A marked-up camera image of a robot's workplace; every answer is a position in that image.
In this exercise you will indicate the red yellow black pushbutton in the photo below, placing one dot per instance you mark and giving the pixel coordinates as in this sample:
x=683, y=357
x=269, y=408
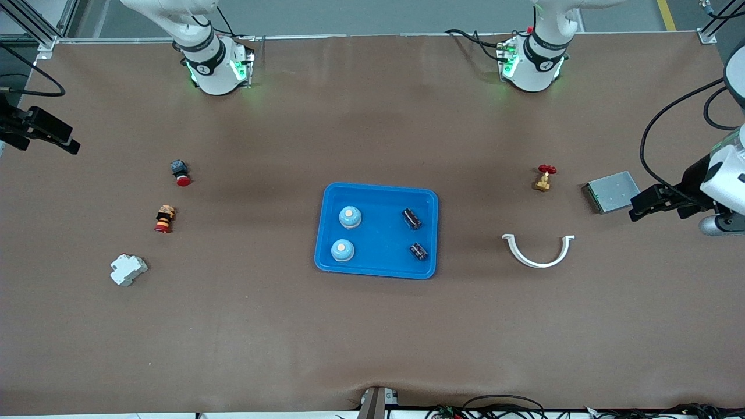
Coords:
x=165, y=219

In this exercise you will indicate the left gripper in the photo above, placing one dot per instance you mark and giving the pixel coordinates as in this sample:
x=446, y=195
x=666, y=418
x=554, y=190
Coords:
x=691, y=185

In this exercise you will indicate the white circuit breaker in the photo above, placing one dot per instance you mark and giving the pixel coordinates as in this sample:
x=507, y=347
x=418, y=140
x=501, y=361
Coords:
x=128, y=270

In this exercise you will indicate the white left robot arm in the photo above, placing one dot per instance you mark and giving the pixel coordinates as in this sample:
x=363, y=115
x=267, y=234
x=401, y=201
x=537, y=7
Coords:
x=532, y=70

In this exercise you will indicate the blue bell beige button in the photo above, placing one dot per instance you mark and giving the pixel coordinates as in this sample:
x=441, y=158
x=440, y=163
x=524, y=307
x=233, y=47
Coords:
x=350, y=219
x=342, y=252

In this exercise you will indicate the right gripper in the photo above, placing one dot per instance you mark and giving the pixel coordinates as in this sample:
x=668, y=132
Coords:
x=10, y=123

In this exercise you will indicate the red emergency stop button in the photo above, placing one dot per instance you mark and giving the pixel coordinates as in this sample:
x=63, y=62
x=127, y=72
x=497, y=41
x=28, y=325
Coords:
x=179, y=169

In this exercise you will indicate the white semicircular pipe clamp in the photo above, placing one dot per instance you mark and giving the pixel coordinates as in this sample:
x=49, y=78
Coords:
x=539, y=263

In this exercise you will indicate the black electrolytic capacitor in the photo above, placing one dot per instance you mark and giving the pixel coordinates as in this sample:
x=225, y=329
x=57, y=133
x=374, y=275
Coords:
x=412, y=218
x=418, y=251

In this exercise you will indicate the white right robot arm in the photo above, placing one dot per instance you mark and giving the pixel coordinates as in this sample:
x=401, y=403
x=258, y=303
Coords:
x=212, y=75

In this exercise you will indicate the blue plastic tray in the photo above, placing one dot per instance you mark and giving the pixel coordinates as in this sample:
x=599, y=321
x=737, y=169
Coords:
x=378, y=244

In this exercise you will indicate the grey metal box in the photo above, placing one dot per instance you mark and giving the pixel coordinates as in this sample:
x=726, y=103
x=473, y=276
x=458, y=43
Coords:
x=611, y=192

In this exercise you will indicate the aluminium frame profile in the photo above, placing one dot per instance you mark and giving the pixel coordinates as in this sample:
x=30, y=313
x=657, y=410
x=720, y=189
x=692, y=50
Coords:
x=45, y=42
x=708, y=36

